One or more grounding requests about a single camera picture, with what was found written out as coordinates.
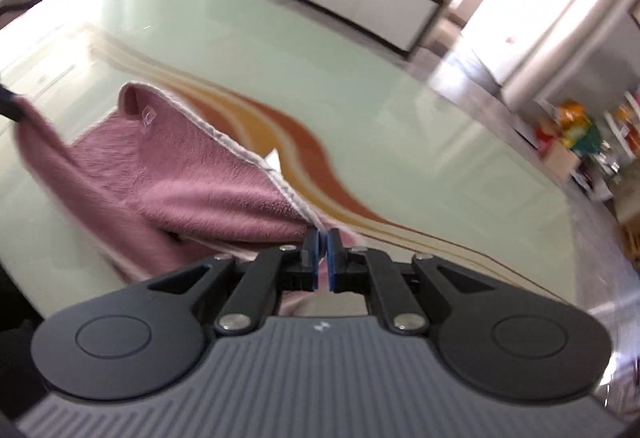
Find pink towel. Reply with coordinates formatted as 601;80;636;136
14;82;339;282

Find colourful snack bags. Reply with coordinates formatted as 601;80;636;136
535;100;603;157

